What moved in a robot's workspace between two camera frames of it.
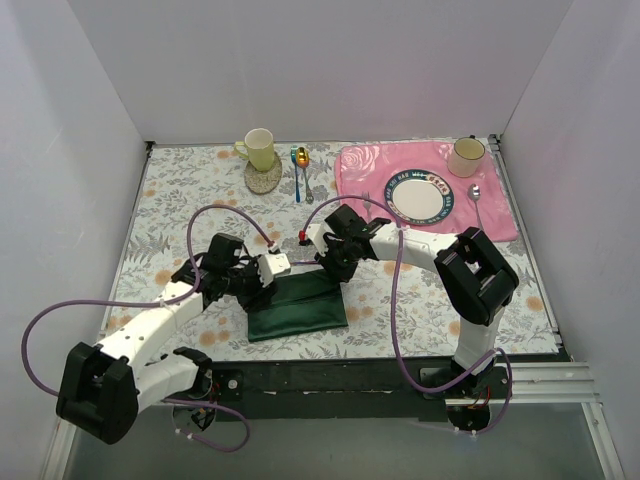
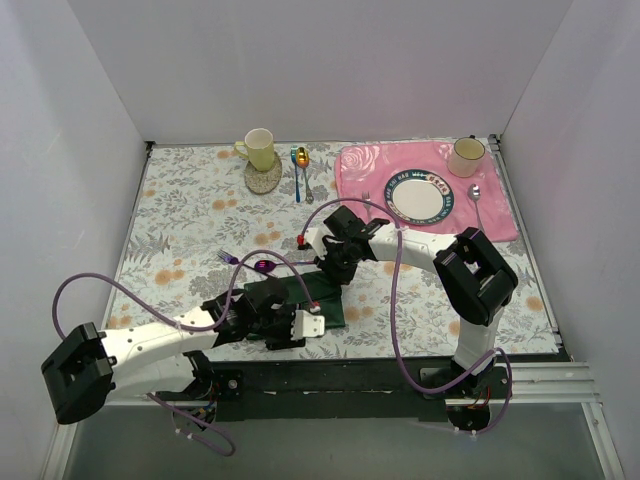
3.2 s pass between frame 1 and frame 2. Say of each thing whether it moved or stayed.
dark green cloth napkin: stayed
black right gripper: stayed
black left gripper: moved
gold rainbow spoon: stayed
